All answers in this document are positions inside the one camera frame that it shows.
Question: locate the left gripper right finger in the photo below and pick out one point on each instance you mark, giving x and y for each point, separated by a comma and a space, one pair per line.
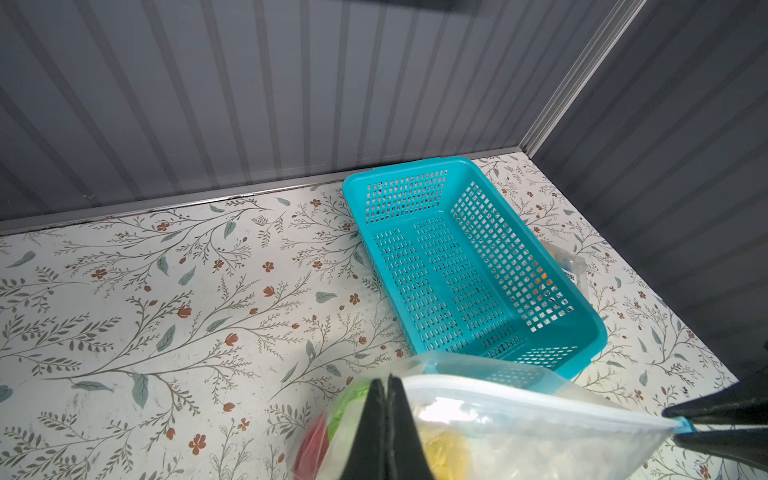
405, 457

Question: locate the teal plastic basket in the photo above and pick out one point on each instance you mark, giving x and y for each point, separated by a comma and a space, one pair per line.
463, 271

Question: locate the clear box of markers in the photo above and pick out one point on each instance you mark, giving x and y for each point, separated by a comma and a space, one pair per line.
573, 266

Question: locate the green lime toy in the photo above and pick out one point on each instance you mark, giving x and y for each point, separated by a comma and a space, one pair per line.
354, 391

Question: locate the clear zip top bag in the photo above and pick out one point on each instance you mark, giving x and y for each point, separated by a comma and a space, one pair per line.
521, 421

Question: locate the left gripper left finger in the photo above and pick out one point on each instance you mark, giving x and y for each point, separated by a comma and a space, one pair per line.
368, 458

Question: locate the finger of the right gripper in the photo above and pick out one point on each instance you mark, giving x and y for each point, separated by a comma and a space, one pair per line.
745, 446
743, 403

